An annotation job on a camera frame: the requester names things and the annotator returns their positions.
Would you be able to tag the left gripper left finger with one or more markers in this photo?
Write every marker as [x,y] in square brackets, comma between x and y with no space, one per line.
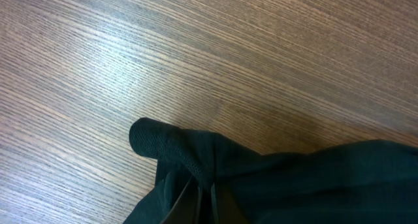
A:
[182,154]

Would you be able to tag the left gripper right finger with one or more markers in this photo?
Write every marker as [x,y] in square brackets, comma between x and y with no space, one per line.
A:
[187,208]

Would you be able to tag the black t-shirt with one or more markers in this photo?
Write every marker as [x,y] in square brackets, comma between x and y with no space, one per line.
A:
[364,182]

